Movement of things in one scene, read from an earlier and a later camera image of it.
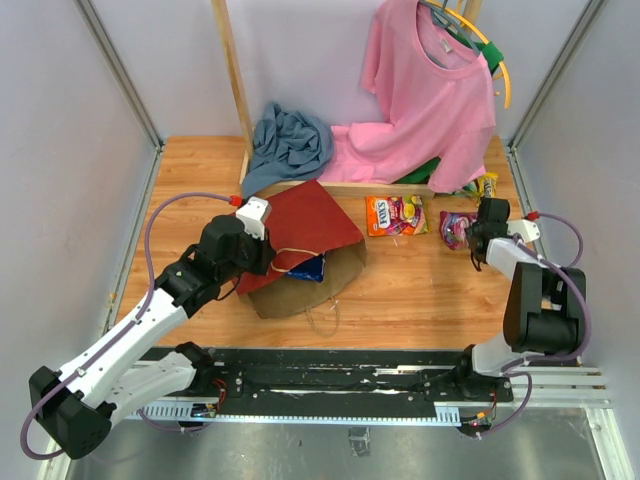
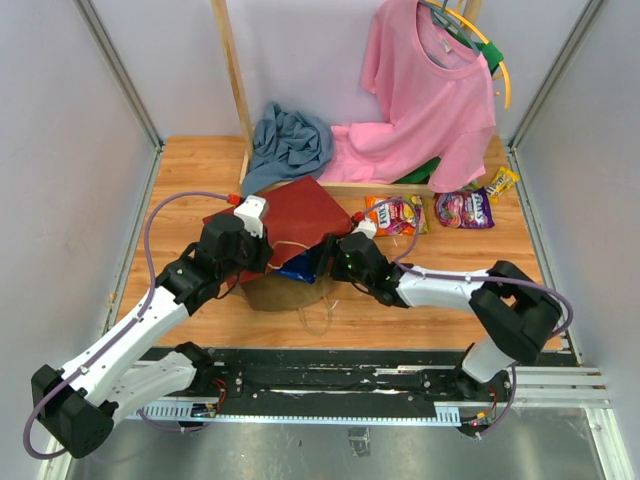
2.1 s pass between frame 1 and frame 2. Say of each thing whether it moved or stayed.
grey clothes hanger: stayed
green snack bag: stayed
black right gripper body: moved
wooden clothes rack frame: stayed
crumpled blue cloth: stayed
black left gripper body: stayed
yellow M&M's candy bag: moved
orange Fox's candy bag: stayed
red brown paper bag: stayed
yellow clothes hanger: stayed
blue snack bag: moved
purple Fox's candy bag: moved
